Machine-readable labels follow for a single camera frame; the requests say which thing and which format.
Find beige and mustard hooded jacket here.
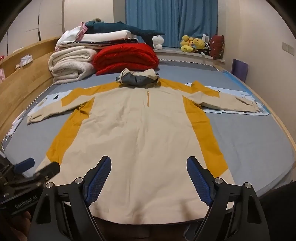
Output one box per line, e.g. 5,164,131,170
26,68,261,225

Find grey bed sheet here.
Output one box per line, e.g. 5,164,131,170
2,61,295,195

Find light blue printed bed runner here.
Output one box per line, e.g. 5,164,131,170
28,78,263,123

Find wooden headboard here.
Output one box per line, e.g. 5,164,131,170
0,37,59,139

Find cream folded blanket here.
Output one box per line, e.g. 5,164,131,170
48,46,97,84

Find red folded quilt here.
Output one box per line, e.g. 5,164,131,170
92,43,159,75

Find yellow plush toys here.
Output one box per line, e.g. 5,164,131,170
180,35,207,54

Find white folded bedding stack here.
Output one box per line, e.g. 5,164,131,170
55,23,138,51

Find white plush toy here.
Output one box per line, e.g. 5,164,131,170
152,35,164,50

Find dark teal shark plush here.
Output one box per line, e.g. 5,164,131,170
85,21,165,47

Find blue curtain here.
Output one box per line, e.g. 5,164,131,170
125,0,218,48

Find wall switch plate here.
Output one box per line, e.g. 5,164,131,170
282,42,295,56

